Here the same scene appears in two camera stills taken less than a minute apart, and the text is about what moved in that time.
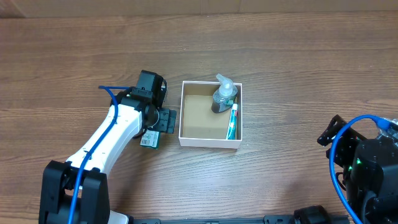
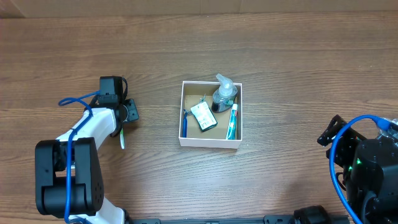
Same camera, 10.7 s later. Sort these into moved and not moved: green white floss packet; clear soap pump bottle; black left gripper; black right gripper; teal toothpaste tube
Moved: green white floss packet; black left gripper
Not moved: teal toothpaste tube; clear soap pump bottle; black right gripper
